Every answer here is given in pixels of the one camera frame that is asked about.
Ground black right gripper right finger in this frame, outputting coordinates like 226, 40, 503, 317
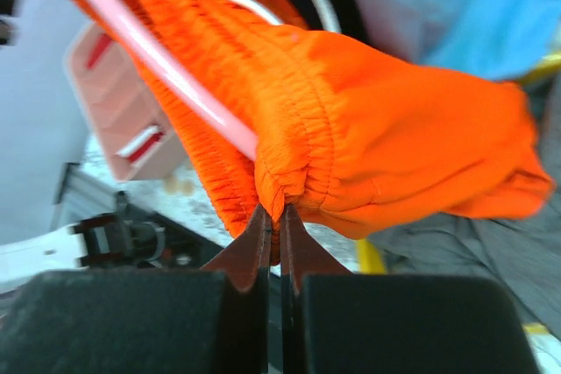
280, 206, 538, 373

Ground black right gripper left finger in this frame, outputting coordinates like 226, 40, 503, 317
1, 208, 271, 373

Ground orange shorts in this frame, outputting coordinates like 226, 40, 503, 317
24, 0, 557, 264

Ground pink wavy hanger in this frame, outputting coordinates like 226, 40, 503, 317
87, 0, 257, 160

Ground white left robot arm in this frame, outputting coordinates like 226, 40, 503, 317
1, 0, 185, 295

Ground grey shorts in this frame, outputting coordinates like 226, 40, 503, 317
372, 84, 561, 327

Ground light blue shorts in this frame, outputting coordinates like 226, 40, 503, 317
355, 0, 560, 81

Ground yellow plastic tray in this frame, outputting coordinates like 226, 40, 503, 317
354, 52, 561, 335

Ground pink divided organizer tray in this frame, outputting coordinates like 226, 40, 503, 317
65, 24, 187, 182

